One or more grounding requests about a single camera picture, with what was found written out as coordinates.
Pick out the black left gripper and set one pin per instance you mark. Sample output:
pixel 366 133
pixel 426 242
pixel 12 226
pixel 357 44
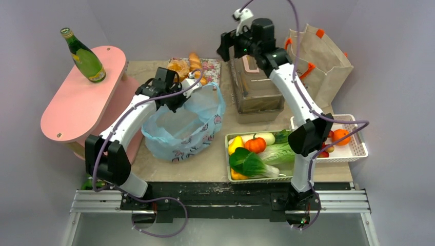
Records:
pixel 174 108

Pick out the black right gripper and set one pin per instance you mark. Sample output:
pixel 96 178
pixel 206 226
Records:
pixel 225 44

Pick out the bread baguette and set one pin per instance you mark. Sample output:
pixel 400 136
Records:
pixel 195 63

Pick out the blue printed plastic bag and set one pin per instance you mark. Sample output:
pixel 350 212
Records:
pixel 179 135

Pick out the beige tote bag orange handles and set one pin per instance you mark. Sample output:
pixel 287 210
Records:
pixel 322 66

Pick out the yellow bell pepper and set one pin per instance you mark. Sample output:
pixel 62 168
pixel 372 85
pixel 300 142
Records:
pixel 237 176
pixel 236 143

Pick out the white daikon radish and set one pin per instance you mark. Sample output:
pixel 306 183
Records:
pixel 274 137

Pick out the orange mini pumpkin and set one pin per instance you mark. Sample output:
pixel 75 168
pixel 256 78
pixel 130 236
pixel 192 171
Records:
pixel 256 145

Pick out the napa cabbage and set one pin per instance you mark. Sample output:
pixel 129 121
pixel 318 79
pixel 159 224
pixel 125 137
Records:
pixel 277 154

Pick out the green bok choy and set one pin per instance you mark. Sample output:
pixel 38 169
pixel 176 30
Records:
pixel 249 164

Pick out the orange fruit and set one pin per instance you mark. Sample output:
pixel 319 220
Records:
pixel 341 137

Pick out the red cherry bunch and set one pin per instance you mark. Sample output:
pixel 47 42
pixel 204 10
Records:
pixel 327 151

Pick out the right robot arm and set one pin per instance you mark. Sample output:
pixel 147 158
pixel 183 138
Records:
pixel 255 37

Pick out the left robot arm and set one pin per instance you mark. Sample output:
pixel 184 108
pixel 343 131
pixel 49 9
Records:
pixel 106 154

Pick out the orange bundt cake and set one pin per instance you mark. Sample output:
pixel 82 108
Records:
pixel 181 67

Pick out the floral tray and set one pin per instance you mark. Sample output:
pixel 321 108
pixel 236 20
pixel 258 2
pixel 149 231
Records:
pixel 211 69

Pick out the grey transparent lidded box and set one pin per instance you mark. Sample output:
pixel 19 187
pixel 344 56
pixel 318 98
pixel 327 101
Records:
pixel 256 98

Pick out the green glass bottle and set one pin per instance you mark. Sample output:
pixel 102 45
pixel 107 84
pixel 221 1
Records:
pixel 85 60

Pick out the green plastic basket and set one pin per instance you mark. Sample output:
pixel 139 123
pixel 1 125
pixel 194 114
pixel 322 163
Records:
pixel 286 171

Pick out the pink two-tier shelf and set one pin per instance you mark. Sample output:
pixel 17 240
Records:
pixel 80 108

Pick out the green bottle under table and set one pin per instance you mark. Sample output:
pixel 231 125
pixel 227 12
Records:
pixel 88 184

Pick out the white plastic basket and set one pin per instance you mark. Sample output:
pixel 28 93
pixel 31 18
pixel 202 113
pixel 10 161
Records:
pixel 354 150

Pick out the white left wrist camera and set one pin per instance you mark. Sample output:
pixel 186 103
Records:
pixel 192 82

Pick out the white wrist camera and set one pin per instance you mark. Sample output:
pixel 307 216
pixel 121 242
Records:
pixel 192 82
pixel 244 18

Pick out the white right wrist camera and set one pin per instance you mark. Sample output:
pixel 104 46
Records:
pixel 244 18

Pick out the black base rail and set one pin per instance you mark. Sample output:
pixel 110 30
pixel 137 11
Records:
pixel 224 200

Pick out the aluminium frame rail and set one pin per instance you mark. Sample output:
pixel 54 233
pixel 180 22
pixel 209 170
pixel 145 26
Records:
pixel 353 201

